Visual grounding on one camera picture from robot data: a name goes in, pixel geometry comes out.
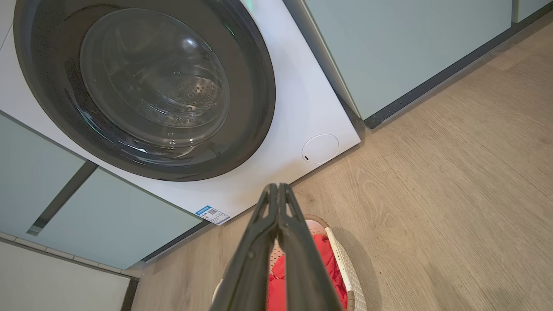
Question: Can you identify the large pale teal cabinet door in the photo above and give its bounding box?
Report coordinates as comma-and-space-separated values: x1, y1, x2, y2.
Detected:
27, 168, 203, 271

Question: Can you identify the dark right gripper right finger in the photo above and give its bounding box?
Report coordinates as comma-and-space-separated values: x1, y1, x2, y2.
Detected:
278, 184, 345, 311

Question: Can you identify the narrow pale teal cabinet drawer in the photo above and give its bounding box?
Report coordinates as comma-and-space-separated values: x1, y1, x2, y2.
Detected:
0, 113, 86, 236

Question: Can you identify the dark round washer door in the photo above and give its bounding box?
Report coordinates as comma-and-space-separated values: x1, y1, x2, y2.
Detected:
13, 0, 276, 182

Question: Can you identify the white laundry basket brown rim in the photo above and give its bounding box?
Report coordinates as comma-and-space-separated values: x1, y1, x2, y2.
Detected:
211, 215, 368, 311

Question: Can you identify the red garment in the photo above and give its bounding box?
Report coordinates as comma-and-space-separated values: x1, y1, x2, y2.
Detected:
267, 233, 349, 311

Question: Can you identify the wide pale teal cabinet panel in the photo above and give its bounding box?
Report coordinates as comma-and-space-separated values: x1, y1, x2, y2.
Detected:
283, 0, 513, 121

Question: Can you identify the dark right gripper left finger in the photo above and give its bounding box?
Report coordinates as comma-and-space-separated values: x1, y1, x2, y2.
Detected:
210, 184, 278, 311

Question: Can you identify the white front-load washing machine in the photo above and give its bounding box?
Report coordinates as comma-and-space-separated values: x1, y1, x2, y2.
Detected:
0, 0, 361, 226

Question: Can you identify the round white filter cover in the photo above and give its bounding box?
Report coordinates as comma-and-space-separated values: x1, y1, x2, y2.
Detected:
302, 133, 340, 165

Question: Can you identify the blue energy label sticker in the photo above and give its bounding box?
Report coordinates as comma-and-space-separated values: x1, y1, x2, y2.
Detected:
195, 205, 230, 225

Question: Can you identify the small pale teal cabinet panel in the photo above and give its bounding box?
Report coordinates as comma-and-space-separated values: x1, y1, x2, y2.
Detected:
512, 0, 553, 23

